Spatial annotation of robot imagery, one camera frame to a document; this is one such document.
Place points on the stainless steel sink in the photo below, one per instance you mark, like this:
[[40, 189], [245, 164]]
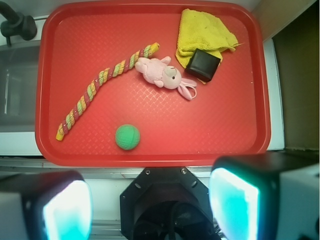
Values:
[[18, 86]]

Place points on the yellow cloth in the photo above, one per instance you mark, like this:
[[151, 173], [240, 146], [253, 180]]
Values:
[[203, 31]]

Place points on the black square box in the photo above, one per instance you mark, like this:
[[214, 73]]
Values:
[[202, 65]]

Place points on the green ball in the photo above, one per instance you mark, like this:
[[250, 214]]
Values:
[[127, 137]]

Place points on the red plastic tray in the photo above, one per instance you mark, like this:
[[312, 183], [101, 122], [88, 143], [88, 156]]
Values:
[[229, 116]]

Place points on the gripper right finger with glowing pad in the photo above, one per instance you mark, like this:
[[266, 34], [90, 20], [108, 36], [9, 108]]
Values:
[[270, 196]]

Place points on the pink plush bunny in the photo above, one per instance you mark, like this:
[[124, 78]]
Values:
[[160, 73]]

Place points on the black octagonal mount plate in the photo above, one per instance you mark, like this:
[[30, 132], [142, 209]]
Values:
[[167, 203]]

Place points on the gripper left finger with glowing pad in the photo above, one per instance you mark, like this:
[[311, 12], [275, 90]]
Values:
[[45, 206]]

